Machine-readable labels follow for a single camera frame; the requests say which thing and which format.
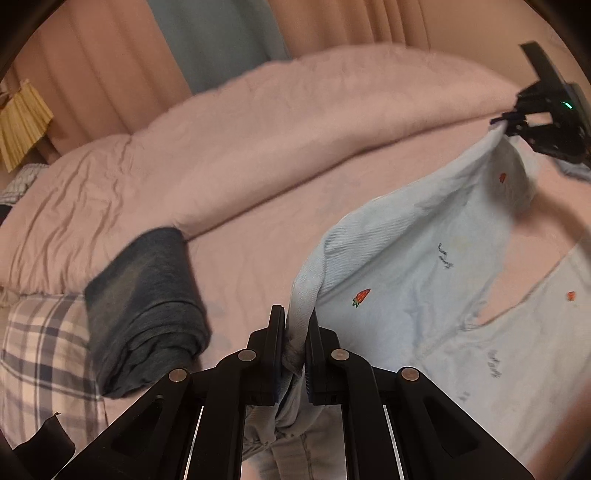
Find yellow fringed cloth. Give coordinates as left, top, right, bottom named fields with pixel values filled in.
left=0, top=78, right=54, bottom=174

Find pink duvet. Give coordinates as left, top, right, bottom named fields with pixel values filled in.
left=0, top=45, right=522, bottom=296

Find pink curtain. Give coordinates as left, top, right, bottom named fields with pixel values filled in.
left=268, top=0, right=546, bottom=61
left=9, top=0, right=190, bottom=162

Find dark blue folded pants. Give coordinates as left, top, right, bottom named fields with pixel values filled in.
left=84, top=227, right=213, bottom=400

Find plaid pillow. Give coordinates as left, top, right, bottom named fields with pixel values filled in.
left=0, top=293, right=109, bottom=444

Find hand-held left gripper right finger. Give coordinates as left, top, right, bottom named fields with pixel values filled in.
left=304, top=308, right=537, bottom=480

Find light blue denim shorts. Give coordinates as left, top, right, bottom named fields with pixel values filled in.
left=242, top=122, right=591, bottom=480

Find grey checked cloth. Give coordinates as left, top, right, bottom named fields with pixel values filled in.
left=0, top=164, right=47, bottom=204

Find blue curtain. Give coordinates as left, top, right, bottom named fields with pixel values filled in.
left=148, top=0, right=291, bottom=95

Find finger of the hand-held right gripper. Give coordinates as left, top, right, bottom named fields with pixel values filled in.
left=505, top=116, right=557, bottom=154
left=490, top=82, right=552, bottom=126

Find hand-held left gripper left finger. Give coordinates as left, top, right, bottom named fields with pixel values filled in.
left=54, top=305, right=289, bottom=480

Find dark cloth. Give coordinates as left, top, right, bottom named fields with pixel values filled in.
left=11, top=412, right=77, bottom=480

